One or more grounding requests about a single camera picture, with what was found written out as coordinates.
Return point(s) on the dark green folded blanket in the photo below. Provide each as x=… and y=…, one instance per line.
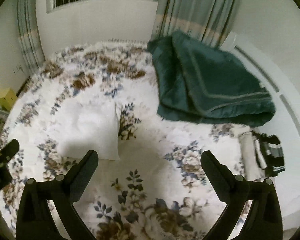
x=201, y=84

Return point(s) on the floral cream bed blanket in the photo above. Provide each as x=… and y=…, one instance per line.
x=157, y=189

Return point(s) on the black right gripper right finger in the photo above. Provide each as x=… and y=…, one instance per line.
x=264, y=219

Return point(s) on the yellow box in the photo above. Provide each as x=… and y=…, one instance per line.
x=7, y=99

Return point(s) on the white knitted small garment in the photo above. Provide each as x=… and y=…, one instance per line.
x=83, y=127

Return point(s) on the left side striped curtain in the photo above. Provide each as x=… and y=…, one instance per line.
x=28, y=38

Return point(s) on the striped grey-green curtain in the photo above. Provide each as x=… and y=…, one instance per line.
x=208, y=21

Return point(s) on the black and white striped cloth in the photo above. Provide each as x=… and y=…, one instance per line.
x=262, y=155

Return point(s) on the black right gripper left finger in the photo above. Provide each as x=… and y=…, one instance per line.
x=34, y=220

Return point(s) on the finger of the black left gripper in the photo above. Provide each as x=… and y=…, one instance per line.
x=6, y=154

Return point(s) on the white bed headboard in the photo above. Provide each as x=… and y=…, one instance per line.
x=286, y=122

